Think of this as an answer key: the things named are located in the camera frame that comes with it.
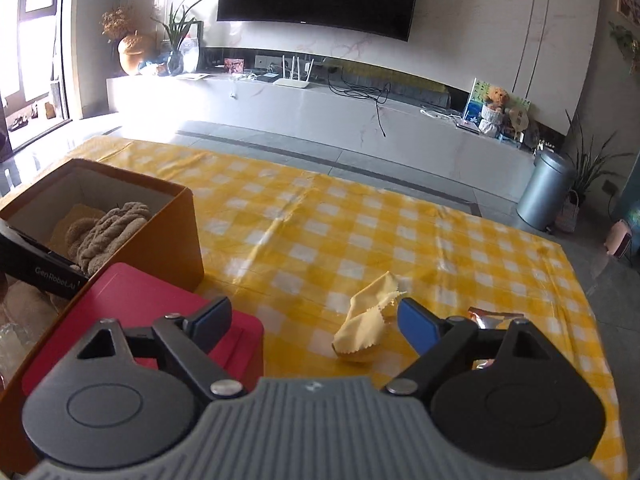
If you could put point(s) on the white router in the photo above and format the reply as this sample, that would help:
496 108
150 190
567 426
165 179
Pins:
292 83

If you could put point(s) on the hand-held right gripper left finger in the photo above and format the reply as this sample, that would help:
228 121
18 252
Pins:
212 322

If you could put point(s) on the brown teddy bear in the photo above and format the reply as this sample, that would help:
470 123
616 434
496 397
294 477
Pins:
497 97

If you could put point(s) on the hanging vine plant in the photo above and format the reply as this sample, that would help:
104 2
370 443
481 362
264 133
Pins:
627 42

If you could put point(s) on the brown foil packet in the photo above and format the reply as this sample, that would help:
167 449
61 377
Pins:
492 319

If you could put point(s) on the red photo card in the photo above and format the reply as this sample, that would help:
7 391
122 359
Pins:
234 66

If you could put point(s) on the framed wall picture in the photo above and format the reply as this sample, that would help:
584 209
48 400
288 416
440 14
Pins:
630 0

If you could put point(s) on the woven basket planter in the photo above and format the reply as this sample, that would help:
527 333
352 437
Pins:
567 215

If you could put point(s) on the long-leaf potted plant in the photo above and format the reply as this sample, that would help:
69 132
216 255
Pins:
592 165

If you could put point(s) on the yellow cloth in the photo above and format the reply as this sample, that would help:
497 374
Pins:
365 325

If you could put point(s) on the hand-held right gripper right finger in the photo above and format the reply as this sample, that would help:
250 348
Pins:
420 327

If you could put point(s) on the dried flower bunch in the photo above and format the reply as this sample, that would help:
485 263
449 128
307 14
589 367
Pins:
116 22

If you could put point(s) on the grey metal trash can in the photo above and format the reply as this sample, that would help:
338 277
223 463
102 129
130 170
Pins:
542 195

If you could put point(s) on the orange gourd vase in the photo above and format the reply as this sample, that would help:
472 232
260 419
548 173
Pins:
135 55

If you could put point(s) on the green plant in glass vase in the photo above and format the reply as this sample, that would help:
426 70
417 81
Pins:
177 35

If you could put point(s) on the window frame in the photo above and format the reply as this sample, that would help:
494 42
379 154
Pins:
60 35

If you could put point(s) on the round paper hand fan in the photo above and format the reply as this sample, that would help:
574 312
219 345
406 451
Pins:
520 119

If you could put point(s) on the brown fluffy towel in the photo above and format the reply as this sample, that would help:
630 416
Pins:
110 235

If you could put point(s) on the yellow checked tablecloth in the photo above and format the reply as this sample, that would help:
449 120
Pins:
350 220

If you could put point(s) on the pink space heater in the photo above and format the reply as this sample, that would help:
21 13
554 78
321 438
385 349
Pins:
619 240

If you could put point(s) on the orange cardboard box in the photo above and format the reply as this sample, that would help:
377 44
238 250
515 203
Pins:
185 240

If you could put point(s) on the white marble television cabinet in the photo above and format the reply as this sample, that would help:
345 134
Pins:
300 110

